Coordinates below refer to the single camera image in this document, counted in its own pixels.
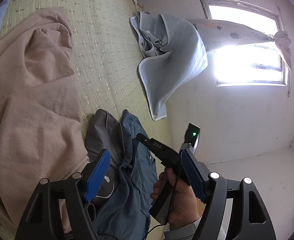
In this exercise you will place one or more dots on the light blue blanket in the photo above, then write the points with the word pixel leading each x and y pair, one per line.
pixel 172 62

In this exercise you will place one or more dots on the beige garment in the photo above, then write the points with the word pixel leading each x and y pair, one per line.
pixel 31 105

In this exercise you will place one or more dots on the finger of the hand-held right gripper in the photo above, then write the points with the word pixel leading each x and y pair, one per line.
pixel 157 148

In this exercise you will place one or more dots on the window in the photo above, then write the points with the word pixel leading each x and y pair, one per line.
pixel 249 62

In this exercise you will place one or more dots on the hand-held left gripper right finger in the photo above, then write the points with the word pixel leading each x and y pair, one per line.
pixel 192 177

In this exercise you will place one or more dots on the person's right forearm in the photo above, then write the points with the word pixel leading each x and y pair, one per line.
pixel 184 232

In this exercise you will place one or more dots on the grey printed sweatshirt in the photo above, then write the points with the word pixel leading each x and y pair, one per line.
pixel 107 135

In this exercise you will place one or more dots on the blue t-shirt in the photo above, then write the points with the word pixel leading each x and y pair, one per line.
pixel 132 192

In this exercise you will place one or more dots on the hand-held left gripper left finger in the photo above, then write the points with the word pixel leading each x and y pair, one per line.
pixel 98 177

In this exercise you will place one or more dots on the printed white curtain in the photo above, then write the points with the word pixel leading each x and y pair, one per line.
pixel 237 35

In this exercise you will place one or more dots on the person's right hand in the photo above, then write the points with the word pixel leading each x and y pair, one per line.
pixel 187 205

